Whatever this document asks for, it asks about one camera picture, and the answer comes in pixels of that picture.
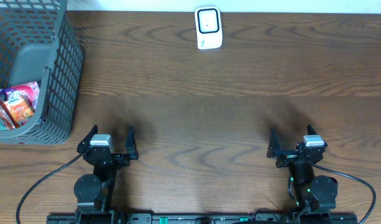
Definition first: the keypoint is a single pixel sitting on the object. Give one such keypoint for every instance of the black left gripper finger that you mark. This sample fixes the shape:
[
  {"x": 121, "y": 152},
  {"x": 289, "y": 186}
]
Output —
[
  {"x": 130, "y": 145},
  {"x": 85, "y": 145}
]

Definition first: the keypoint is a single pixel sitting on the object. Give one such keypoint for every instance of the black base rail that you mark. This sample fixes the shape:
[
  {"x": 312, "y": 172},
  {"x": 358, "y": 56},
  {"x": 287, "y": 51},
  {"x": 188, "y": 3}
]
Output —
[{"x": 146, "y": 218}]

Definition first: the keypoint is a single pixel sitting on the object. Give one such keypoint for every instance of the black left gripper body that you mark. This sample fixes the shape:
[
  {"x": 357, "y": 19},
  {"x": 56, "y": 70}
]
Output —
[{"x": 107, "y": 156}]

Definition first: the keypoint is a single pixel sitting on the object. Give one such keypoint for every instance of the red brown snack packet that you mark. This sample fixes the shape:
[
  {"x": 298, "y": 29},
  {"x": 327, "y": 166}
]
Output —
[{"x": 6, "y": 117}]

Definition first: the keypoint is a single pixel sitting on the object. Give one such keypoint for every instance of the orange tissue pack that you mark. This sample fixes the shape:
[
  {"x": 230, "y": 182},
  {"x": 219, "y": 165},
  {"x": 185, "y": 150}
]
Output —
[{"x": 20, "y": 109}]

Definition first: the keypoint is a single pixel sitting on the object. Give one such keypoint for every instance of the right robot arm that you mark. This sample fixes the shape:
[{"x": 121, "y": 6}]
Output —
[{"x": 315, "y": 194}]

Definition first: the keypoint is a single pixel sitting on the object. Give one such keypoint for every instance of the white barcode scanner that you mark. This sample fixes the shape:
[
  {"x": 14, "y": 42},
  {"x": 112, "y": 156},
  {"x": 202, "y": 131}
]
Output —
[{"x": 209, "y": 32}]

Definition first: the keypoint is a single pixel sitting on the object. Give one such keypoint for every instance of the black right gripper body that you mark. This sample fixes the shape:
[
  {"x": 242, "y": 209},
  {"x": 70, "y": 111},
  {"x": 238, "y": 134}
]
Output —
[{"x": 287, "y": 157}]

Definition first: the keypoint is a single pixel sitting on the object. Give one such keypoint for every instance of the grey plastic mesh basket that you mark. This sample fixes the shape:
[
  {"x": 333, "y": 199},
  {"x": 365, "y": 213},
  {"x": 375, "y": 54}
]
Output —
[{"x": 38, "y": 44}]

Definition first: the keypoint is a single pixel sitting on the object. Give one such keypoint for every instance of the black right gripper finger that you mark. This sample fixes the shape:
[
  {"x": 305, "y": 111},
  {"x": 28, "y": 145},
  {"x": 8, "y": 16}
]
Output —
[
  {"x": 311, "y": 130},
  {"x": 274, "y": 148}
]

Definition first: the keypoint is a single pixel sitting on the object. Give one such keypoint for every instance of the pink purple snack bag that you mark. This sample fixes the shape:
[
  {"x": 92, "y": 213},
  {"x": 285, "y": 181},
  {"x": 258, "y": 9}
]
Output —
[{"x": 29, "y": 91}]

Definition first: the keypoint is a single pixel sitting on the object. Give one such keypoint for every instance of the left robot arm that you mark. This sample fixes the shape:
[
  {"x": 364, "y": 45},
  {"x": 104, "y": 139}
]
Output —
[{"x": 94, "y": 191}]

